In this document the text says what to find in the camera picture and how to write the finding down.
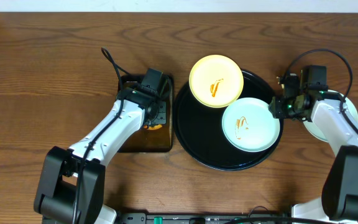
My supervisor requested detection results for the light blue plate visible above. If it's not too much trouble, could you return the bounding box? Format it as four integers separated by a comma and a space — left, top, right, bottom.
303, 90, 358, 147
221, 98, 281, 152

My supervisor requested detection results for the black round tray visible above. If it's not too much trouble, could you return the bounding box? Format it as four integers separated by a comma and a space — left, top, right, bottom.
173, 70, 283, 170

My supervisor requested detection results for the green orange sponge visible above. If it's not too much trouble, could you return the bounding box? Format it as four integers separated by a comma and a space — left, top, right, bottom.
143, 124, 162, 131

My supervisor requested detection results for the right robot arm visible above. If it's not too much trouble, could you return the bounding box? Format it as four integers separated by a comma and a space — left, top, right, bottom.
268, 90, 358, 222

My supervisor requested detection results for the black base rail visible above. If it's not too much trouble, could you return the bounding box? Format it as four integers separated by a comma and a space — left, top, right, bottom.
114, 207, 291, 224

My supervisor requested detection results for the black rectangular water tray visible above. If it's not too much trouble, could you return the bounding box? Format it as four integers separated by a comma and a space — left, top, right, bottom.
119, 75, 173, 153

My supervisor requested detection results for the yellow plate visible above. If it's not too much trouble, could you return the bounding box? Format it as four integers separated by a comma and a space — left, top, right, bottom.
189, 55, 244, 108

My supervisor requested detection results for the light blue front plate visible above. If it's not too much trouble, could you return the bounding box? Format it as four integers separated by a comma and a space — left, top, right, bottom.
303, 90, 358, 147

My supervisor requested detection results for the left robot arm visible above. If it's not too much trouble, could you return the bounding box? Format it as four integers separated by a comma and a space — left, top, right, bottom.
34, 88, 173, 223

